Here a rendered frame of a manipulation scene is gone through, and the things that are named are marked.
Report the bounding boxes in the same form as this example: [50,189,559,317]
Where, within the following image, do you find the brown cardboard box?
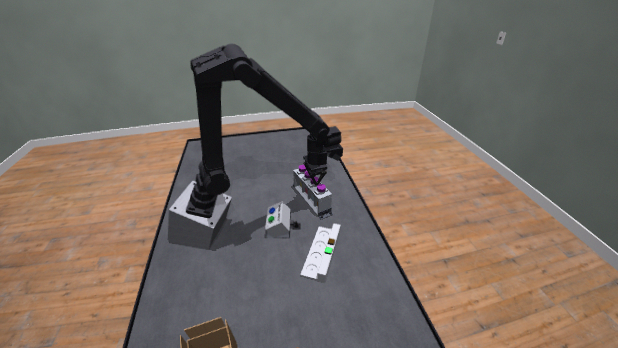
[180,317,238,348]

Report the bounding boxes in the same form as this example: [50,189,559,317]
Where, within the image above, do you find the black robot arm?
[186,44,343,218]

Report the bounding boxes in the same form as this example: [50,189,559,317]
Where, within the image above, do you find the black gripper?
[303,149,327,186]

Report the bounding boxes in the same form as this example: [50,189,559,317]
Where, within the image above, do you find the white tray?
[301,224,340,283]

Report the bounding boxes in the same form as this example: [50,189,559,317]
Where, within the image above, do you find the white button housing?
[265,201,300,238]

